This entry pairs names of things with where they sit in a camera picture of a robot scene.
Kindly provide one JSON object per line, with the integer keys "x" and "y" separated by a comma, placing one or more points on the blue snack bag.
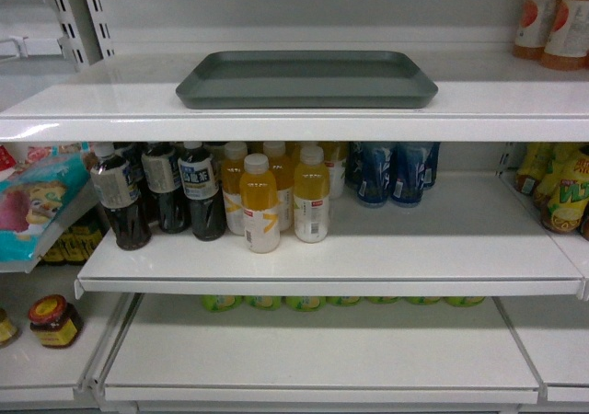
{"x": 33, "y": 197}

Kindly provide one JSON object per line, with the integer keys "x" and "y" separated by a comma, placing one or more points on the yellow juice bottle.
{"x": 311, "y": 195}
{"x": 258, "y": 191}
{"x": 282, "y": 169}
{"x": 232, "y": 170}

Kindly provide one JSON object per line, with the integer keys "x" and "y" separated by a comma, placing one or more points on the dark tea bottle middle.
{"x": 161, "y": 168}

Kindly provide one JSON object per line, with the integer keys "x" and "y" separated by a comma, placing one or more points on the grey-green serving tray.
{"x": 306, "y": 80}

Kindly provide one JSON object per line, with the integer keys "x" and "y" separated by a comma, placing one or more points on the orange juice bottle right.
{"x": 567, "y": 46}

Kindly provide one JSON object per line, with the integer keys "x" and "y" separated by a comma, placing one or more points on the yellow juice bottle back middle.
{"x": 282, "y": 169}

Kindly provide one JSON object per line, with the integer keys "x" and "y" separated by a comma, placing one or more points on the red lid sauce jar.
{"x": 55, "y": 322}

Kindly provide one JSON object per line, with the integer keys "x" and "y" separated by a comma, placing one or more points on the yellow juice bottle back left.
{"x": 232, "y": 170}

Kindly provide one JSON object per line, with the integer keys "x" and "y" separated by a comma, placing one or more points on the blue drink bottle left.
{"x": 375, "y": 173}

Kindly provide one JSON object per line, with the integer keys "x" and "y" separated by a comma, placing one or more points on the yellow lemon tea bottle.
{"x": 565, "y": 208}

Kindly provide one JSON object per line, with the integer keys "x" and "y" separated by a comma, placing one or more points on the yellow juice bottle front right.
{"x": 311, "y": 195}

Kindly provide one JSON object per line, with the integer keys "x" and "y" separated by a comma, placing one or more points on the white middle shelf board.
{"x": 472, "y": 235}

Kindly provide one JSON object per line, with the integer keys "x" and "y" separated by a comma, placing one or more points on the green drink bottle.
{"x": 220, "y": 303}

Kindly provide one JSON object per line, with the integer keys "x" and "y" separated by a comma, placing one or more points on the yellow juice bottle front centre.
{"x": 258, "y": 191}

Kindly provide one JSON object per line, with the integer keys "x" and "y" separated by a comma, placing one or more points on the white bottom shelf board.
{"x": 176, "y": 351}

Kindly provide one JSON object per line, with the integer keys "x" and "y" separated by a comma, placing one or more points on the blue drink bottle right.
{"x": 409, "y": 172}

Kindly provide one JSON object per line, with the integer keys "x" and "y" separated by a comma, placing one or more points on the blue drink bottle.
{"x": 375, "y": 173}
{"x": 409, "y": 172}

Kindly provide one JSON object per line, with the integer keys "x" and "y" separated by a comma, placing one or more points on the orange juice bottle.
{"x": 567, "y": 46}
{"x": 533, "y": 28}

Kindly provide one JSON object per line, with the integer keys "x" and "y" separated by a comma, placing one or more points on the orange juice bottle left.
{"x": 533, "y": 28}

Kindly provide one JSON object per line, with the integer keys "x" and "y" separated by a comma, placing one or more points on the dark tea bottle blue label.
{"x": 201, "y": 188}

